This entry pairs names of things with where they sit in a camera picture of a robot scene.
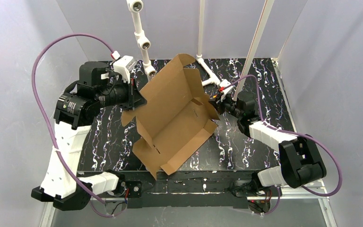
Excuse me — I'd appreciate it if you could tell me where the white PVC pipe frame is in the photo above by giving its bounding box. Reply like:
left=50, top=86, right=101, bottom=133
left=126, top=0, right=276, bottom=101

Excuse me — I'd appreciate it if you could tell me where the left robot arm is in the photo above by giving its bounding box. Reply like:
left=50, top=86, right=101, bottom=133
left=31, top=60, right=147, bottom=211

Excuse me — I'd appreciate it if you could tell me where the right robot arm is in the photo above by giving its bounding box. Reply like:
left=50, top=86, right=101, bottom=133
left=209, top=92, right=327, bottom=193

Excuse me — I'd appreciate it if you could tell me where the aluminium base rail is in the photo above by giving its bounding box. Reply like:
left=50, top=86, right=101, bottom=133
left=39, top=186, right=337, bottom=227

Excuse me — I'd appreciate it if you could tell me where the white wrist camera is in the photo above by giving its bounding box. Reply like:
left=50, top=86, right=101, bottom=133
left=111, top=51, right=137, bottom=84
left=218, top=79, right=233, bottom=101

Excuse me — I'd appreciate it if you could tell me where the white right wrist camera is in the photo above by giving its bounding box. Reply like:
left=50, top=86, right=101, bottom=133
left=218, top=79, right=233, bottom=101

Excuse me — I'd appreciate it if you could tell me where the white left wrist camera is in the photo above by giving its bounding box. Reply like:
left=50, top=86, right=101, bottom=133
left=111, top=51, right=137, bottom=84

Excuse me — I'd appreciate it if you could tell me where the brown cardboard box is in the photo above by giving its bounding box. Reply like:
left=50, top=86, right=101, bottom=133
left=121, top=53, right=219, bottom=177

